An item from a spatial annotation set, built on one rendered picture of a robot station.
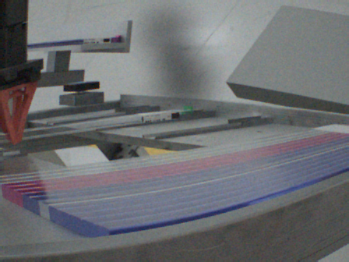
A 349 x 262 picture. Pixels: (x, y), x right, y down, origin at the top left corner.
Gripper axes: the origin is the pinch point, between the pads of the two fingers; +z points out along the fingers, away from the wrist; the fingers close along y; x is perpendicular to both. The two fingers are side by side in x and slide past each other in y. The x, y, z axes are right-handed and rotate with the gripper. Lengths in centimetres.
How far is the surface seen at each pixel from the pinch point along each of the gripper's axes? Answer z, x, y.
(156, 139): 2.0, 13.4, 12.0
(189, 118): 3.3, 27.9, 1.2
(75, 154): 41, 104, -144
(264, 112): 2.7, 32.4, 10.5
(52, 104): 29, 121, -185
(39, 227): -1.8, -20.0, 39.7
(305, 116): 2.5, 32.4, 18.6
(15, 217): -1.8, -20.5, 36.8
